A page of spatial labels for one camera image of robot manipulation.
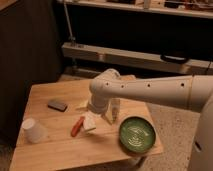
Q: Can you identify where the metal shelf rack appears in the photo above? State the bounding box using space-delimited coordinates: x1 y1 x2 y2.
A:
56 0 213 74

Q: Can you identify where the white folded cloth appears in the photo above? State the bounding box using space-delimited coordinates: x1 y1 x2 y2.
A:
83 112 96 131

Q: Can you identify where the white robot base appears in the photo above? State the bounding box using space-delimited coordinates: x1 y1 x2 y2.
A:
188 96 213 171

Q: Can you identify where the green ceramic bowl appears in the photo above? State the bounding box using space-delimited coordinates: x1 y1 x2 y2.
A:
119 116 156 153

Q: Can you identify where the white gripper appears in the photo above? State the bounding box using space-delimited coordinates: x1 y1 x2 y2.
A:
76 97 113 125

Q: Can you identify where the wooden table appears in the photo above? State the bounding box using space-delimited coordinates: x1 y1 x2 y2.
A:
9 79 133 171

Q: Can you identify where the dark grey sponge block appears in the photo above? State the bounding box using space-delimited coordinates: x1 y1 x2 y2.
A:
47 100 67 112

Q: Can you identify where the clear plastic bottle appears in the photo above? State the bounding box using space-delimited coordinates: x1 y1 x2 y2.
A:
111 98 120 121

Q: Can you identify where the white paper cup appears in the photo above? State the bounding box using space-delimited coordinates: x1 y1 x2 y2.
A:
21 118 47 143

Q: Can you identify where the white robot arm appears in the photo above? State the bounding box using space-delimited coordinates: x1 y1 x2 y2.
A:
87 69 213 118

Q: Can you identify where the black handle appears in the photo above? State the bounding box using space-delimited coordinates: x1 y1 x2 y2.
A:
160 55 190 64

